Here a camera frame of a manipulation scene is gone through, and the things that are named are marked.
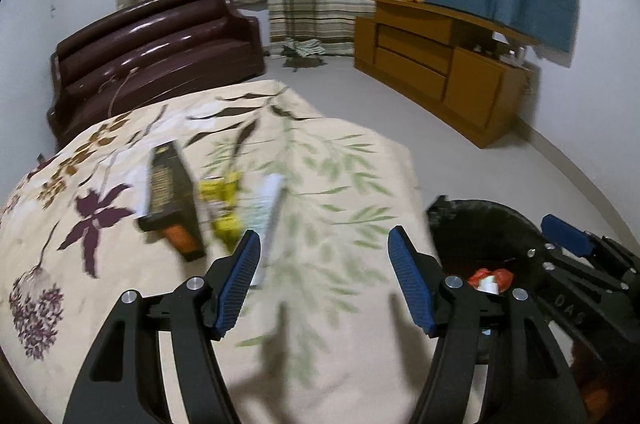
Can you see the black cigarette box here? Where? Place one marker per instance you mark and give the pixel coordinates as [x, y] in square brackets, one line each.
[169, 203]

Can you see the orange plastic bag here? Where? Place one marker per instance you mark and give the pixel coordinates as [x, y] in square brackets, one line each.
[491, 281]

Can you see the yellow snack wrapper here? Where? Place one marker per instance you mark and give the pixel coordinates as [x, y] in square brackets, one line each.
[220, 196]

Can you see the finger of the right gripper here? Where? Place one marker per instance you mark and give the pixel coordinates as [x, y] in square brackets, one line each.
[585, 233]
[597, 305]

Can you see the white green tube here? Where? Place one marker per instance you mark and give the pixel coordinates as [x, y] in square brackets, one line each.
[261, 216]

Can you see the dark brown leather sofa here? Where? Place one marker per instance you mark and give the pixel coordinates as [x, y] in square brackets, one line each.
[147, 53]

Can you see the wooden TV cabinet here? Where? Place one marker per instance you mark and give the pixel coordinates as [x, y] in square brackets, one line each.
[446, 61]

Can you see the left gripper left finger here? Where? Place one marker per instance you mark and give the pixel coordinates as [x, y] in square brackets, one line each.
[121, 379]

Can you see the floral beige tablecloth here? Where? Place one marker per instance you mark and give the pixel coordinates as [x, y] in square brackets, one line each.
[326, 338]

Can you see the black lined trash bin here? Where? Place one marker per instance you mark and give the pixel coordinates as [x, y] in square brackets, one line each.
[469, 235]

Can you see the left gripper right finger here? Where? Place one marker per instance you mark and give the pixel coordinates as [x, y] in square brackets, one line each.
[528, 379]

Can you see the white router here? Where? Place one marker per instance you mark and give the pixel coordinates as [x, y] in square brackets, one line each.
[515, 56]

